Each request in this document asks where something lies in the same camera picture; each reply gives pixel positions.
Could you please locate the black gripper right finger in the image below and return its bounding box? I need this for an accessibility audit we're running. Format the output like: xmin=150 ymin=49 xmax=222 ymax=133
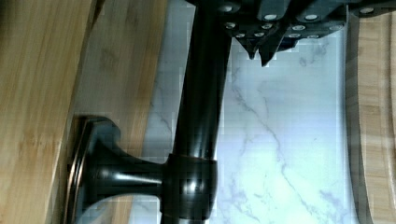
xmin=257 ymin=0 xmax=395 ymax=66

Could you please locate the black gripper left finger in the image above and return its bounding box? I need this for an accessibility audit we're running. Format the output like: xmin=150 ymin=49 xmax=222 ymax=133
xmin=185 ymin=0 xmax=286 ymax=61

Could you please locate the wooden drawer with black handle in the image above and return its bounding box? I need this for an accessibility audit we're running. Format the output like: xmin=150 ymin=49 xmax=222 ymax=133
xmin=0 ymin=0 xmax=233 ymax=224

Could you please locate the bamboo cutting board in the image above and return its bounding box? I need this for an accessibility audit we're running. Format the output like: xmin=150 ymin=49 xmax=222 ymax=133
xmin=345 ymin=7 xmax=396 ymax=224

